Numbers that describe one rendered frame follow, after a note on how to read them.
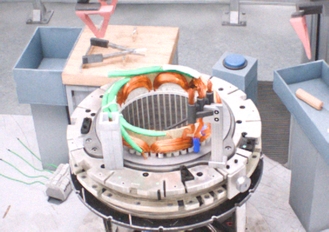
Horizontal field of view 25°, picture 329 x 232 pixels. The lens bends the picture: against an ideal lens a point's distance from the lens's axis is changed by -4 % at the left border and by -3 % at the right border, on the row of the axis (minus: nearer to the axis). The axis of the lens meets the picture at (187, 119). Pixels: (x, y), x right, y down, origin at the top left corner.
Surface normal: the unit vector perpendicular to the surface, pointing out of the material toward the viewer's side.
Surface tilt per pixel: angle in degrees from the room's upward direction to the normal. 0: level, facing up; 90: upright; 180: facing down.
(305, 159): 90
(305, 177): 90
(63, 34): 90
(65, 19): 0
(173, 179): 0
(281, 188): 0
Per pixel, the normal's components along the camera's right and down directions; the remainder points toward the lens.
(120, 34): -0.04, -0.79
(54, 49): -0.14, 0.61
